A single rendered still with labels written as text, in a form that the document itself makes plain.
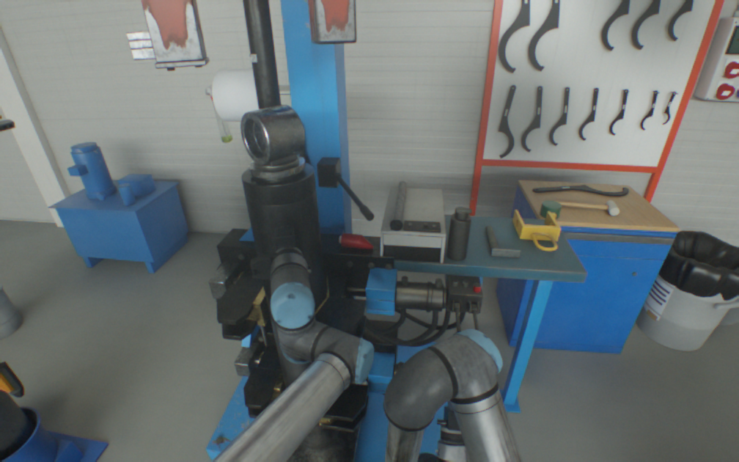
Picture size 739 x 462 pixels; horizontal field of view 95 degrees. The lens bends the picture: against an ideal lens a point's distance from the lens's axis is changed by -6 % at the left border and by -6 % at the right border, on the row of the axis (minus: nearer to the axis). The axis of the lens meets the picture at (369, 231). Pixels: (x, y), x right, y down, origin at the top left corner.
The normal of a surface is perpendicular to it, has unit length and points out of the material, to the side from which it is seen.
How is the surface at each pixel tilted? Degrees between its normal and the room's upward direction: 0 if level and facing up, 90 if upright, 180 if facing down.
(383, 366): 0
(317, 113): 90
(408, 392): 53
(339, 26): 90
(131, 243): 90
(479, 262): 0
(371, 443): 0
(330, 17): 90
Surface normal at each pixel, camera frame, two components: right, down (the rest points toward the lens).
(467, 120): -0.14, 0.50
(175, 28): 0.30, 0.47
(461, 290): -0.02, -0.87
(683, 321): -0.55, 0.47
